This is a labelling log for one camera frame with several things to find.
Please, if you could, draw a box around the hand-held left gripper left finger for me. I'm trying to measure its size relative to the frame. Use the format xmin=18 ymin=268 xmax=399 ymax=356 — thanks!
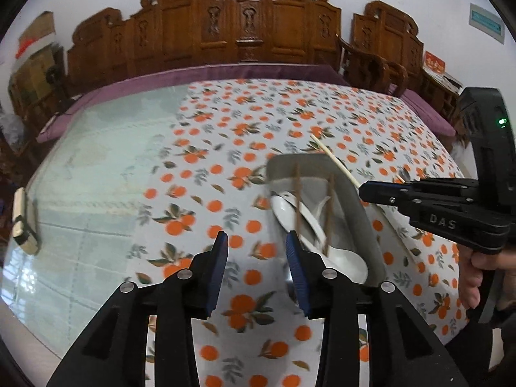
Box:
xmin=46 ymin=231 xmax=229 ymax=387

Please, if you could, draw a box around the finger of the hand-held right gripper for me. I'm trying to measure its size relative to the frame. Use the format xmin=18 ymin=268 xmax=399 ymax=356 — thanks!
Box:
xmin=359 ymin=177 xmax=480 ymax=202
xmin=360 ymin=193 xmax=426 ymax=220

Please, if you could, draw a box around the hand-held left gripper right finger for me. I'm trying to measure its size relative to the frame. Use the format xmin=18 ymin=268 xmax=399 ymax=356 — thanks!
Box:
xmin=284 ymin=230 xmax=470 ymax=387

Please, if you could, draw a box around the white ceramic spoon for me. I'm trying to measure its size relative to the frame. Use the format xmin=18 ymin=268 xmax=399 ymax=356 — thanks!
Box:
xmin=300 ymin=226 xmax=368 ymax=285
xmin=270 ymin=191 xmax=323 ymax=246

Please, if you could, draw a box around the white plastic fork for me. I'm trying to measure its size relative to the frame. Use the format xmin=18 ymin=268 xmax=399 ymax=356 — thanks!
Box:
xmin=304 ymin=195 xmax=333 ymax=220

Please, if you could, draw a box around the light wooden chopstick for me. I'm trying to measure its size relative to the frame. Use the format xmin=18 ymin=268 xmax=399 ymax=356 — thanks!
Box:
xmin=310 ymin=135 xmax=418 ymax=256

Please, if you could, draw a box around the grey metal tray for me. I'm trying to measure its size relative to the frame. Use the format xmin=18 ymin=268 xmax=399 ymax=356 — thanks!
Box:
xmin=266 ymin=153 xmax=384 ymax=311

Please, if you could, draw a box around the person's right hand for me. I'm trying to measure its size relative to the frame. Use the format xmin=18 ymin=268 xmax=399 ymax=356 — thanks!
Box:
xmin=459 ymin=248 xmax=486 ymax=312

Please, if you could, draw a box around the wooden side table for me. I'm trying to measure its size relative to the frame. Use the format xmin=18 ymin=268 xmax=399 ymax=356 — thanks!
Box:
xmin=419 ymin=66 xmax=462 ymax=109

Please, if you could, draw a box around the orange print tablecloth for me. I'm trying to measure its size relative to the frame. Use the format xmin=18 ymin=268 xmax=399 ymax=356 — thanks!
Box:
xmin=127 ymin=78 xmax=474 ymax=387

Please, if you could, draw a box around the red box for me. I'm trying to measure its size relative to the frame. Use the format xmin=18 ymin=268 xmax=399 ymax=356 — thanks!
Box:
xmin=424 ymin=50 xmax=447 ymax=75

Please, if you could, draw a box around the carved wooden armchair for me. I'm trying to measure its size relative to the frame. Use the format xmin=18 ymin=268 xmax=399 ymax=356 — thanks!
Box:
xmin=336 ymin=1 xmax=425 ymax=98

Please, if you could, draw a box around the person's dark clothing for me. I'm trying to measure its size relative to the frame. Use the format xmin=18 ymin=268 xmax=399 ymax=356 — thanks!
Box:
xmin=443 ymin=310 xmax=516 ymax=387

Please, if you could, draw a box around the beige black block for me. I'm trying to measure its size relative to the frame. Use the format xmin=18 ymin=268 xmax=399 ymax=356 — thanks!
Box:
xmin=11 ymin=187 xmax=42 ymax=255

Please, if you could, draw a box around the carved wooden bench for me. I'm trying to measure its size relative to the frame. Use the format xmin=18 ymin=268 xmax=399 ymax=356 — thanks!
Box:
xmin=65 ymin=0 xmax=343 ymax=89

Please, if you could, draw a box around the white plastic bag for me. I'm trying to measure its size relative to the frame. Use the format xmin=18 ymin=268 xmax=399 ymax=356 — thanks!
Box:
xmin=0 ymin=113 xmax=23 ymax=156

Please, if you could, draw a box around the dark wooden cabinet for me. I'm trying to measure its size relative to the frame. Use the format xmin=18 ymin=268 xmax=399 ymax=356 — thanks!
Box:
xmin=8 ymin=44 xmax=69 ymax=130

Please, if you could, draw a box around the green white wall sign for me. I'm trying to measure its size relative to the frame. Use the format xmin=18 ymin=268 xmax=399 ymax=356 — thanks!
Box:
xmin=469 ymin=3 xmax=506 ymax=45

